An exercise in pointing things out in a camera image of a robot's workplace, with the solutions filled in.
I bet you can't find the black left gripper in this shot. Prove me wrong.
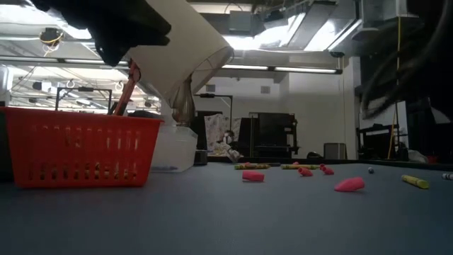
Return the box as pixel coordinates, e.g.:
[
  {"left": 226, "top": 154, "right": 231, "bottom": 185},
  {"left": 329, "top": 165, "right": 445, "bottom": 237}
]
[{"left": 31, "top": 0, "right": 173, "bottom": 67}]

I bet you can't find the yellow orange crayon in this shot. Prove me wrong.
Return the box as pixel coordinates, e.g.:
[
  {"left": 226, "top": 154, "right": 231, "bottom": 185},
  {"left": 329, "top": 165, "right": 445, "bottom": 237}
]
[{"left": 280, "top": 163, "right": 320, "bottom": 171}]

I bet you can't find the black ceiling device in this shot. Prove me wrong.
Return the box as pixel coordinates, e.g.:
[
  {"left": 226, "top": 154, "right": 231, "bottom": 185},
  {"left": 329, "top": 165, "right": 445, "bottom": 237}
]
[{"left": 38, "top": 27, "right": 65, "bottom": 47}]

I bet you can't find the red desk lamp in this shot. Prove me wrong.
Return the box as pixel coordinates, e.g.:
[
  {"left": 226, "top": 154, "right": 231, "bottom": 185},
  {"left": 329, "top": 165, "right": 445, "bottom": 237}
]
[{"left": 113, "top": 59, "right": 142, "bottom": 117}]

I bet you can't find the table lamp with white shade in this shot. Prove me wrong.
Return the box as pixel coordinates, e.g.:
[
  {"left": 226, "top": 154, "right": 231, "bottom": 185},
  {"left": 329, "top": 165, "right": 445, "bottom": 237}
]
[{"left": 127, "top": 0, "right": 235, "bottom": 128}]

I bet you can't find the long ceiling light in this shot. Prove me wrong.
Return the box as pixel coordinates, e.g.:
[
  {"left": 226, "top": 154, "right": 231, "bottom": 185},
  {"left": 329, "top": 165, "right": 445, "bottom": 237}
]
[
  {"left": 221, "top": 64, "right": 343, "bottom": 75},
  {"left": 0, "top": 55, "right": 129, "bottom": 67}
]

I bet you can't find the white ceiling box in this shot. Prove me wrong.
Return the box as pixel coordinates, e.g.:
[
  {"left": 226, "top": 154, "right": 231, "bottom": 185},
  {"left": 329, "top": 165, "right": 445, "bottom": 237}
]
[{"left": 229, "top": 9, "right": 253, "bottom": 33}]

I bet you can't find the red plastic basket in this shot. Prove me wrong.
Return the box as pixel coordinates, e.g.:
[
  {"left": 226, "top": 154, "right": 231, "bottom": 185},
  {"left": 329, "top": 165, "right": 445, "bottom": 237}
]
[{"left": 0, "top": 106, "right": 164, "bottom": 189}]

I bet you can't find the clear plastic bin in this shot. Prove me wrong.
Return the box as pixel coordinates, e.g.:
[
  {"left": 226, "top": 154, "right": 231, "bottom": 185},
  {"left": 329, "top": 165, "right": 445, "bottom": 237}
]
[{"left": 150, "top": 125, "right": 199, "bottom": 174}]

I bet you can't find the patterned white sheet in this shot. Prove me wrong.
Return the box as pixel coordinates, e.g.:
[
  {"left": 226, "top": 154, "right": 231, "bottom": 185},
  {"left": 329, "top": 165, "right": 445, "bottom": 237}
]
[{"left": 204, "top": 113, "right": 231, "bottom": 135}]

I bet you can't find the black pole stand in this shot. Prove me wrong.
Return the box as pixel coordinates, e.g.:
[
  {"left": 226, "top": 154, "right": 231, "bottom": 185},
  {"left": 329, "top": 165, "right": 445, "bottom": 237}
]
[{"left": 193, "top": 93, "right": 234, "bottom": 135}]

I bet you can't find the small black box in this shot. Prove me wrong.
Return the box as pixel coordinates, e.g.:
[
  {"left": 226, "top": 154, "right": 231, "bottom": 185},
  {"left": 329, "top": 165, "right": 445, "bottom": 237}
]
[{"left": 193, "top": 149, "right": 209, "bottom": 166}]

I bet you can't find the person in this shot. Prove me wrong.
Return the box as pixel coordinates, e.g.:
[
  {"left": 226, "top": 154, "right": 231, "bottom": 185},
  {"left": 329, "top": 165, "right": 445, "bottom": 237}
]
[{"left": 222, "top": 129, "right": 237, "bottom": 146}]

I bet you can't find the white paper clutter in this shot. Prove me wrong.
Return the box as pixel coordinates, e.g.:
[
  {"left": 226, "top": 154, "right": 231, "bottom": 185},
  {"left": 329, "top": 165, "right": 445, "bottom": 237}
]
[{"left": 212, "top": 143, "right": 245, "bottom": 164}]

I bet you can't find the black equipment rack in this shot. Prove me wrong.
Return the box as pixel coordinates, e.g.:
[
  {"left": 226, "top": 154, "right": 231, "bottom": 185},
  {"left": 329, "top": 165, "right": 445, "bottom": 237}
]
[{"left": 237, "top": 112, "right": 300, "bottom": 159}]

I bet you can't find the grey trash can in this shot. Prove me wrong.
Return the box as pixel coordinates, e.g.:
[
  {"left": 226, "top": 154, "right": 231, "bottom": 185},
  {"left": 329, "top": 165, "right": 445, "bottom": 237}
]
[{"left": 323, "top": 142, "right": 348, "bottom": 161}]

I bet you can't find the black side table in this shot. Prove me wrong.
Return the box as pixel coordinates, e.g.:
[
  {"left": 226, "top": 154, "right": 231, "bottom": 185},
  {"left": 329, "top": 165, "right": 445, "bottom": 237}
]
[{"left": 356, "top": 123, "right": 401, "bottom": 161}]

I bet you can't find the black metal frame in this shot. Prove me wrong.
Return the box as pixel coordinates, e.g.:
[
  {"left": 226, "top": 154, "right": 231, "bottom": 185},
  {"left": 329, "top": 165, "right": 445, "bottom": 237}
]
[{"left": 55, "top": 86, "right": 113, "bottom": 108}]

